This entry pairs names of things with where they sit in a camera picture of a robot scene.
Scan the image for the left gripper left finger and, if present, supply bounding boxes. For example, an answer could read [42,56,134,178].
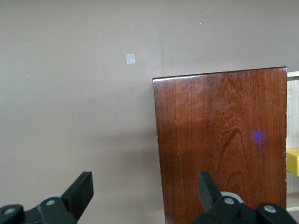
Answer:
[0,171,94,224]

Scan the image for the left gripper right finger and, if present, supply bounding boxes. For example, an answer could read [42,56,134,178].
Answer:
[192,170,299,224]

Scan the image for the dark wooden drawer cabinet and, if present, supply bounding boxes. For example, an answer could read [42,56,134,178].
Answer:
[152,66,288,224]

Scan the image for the small clear tape patch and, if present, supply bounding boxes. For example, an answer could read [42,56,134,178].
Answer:
[125,53,136,66]

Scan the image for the yellow cube block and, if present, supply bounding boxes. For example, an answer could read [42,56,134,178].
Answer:
[286,148,299,177]

